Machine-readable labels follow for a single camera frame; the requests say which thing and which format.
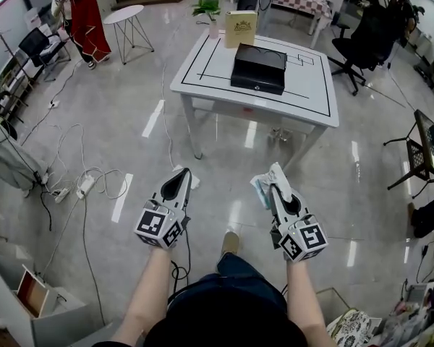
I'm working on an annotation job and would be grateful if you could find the beige upright carton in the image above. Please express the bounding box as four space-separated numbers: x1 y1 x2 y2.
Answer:
224 9 258 49

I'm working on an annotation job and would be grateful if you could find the person's black top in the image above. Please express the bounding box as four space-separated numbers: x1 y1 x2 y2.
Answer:
142 294 327 347

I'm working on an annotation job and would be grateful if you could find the floral patterned cloth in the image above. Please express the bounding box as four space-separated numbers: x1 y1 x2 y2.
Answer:
326 308 373 347

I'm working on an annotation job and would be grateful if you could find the white power adapter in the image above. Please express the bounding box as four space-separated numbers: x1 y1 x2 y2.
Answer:
75 175 95 200

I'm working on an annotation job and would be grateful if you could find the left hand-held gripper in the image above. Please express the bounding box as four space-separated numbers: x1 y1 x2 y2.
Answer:
133 168 194 251

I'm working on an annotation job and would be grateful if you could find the white table with black lines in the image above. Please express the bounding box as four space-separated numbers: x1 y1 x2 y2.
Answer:
169 28 341 173

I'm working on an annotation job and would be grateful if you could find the black office chair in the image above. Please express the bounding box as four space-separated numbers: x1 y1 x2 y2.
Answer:
326 3 403 97

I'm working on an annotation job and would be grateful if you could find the wooden coat rack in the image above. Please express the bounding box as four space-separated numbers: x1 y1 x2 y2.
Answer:
0 21 30 108

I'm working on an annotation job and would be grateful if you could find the white item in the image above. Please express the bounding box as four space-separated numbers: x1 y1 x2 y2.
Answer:
249 162 294 210

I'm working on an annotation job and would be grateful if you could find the person's right forearm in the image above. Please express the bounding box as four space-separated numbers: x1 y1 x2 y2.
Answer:
284 260 336 347

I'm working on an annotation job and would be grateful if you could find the person's blue jeans leg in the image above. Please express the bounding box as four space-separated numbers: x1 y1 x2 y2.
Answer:
165 252 289 320

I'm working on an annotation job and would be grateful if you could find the black box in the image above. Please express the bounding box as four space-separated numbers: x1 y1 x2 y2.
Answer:
230 43 288 96

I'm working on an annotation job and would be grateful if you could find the black metal side table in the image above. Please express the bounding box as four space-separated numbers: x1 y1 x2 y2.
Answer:
383 108 434 200

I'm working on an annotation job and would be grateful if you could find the grey cloth heap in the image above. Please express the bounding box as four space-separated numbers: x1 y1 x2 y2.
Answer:
0 116 48 195

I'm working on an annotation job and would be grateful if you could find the person's left forearm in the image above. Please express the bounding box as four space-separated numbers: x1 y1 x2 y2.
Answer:
110 246 179 347

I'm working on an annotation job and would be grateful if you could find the black mesh chair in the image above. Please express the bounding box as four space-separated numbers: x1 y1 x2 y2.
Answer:
17 27 72 83

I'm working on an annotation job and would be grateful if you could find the person's tan shoe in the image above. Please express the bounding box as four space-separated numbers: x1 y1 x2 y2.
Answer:
221 230 240 257

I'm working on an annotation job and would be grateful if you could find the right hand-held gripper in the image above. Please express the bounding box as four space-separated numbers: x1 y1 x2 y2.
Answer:
268 183 330 264

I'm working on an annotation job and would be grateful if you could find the tangled white cable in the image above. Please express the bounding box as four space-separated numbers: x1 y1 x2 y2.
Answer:
43 122 129 200

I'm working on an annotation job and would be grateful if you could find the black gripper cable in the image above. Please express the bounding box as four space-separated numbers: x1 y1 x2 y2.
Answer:
169 226 192 301

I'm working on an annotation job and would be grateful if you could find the green plant in pink vase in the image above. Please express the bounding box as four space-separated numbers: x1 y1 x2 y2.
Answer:
191 0 222 40

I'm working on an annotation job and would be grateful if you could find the white power strip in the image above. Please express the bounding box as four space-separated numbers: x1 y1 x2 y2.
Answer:
53 187 71 205

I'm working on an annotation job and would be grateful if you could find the round white side table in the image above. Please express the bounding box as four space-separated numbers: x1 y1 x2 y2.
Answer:
103 4 156 66

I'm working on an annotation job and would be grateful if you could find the white open cardboard carton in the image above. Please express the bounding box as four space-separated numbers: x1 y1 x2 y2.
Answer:
14 264 108 347

